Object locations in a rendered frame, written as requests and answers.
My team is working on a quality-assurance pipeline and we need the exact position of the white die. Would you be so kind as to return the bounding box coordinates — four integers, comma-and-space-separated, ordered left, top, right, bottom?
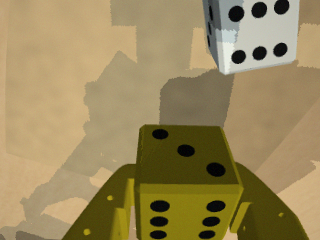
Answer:
202, 0, 299, 75

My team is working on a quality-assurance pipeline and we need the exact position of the yellow die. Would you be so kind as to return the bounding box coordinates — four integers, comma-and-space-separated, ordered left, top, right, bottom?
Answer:
134, 124, 244, 240

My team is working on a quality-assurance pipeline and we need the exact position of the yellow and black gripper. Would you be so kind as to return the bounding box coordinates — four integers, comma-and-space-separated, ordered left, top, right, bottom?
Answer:
61, 162, 309, 240

